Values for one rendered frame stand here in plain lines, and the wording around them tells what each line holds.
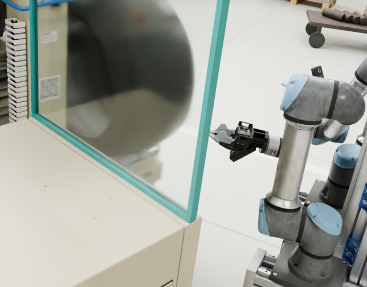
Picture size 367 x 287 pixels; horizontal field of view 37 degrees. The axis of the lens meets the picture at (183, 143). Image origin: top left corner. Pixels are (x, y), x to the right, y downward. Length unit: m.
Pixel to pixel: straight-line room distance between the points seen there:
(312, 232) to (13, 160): 0.96
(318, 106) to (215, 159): 2.35
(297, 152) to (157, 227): 0.74
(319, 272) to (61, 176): 0.98
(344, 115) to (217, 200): 1.92
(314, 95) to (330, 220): 0.41
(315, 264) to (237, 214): 1.57
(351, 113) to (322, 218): 0.35
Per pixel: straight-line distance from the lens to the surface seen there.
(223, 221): 3.26
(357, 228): 2.00
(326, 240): 1.77
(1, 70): 2.10
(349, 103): 1.61
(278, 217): 1.74
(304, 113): 1.61
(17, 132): 1.33
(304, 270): 1.84
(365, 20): 7.03
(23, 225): 1.02
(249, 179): 3.72
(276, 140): 1.96
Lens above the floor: 1.89
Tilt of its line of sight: 28 degrees down
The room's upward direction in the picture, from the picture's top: 7 degrees clockwise
